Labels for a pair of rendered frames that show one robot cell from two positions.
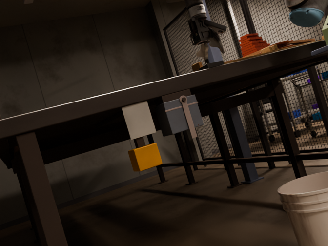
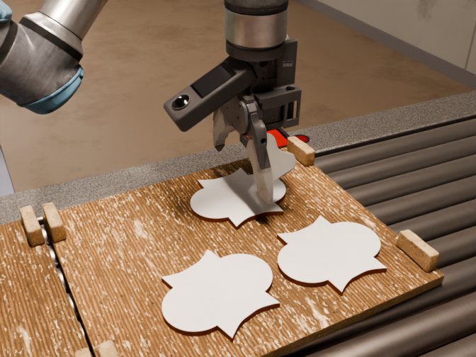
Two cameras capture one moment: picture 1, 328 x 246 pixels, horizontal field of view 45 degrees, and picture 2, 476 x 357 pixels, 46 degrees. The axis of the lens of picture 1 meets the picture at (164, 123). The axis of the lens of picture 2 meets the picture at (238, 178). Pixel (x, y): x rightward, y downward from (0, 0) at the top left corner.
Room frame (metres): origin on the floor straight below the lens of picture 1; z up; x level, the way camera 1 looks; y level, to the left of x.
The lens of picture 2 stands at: (2.40, -0.32, 1.41)
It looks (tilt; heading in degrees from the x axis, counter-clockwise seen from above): 34 degrees down; 178
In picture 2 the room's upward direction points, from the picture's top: straight up
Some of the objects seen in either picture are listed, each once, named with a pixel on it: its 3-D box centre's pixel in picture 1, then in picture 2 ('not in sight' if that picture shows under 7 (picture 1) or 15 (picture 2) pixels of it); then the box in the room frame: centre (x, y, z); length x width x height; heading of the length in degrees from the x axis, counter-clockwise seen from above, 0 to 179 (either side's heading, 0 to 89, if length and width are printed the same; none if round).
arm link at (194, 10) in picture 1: (197, 12); (254, 23); (1.74, -0.28, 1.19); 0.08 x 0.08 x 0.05
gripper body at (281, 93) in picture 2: (201, 30); (258, 84); (1.74, -0.28, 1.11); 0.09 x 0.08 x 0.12; 116
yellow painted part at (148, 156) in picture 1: (138, 136); not in sight; (1.41, 0.10, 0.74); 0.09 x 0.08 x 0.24; 112
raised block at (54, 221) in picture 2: (266, 50); (54, 221); (1.81, -0.55, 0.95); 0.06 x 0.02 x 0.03; 26
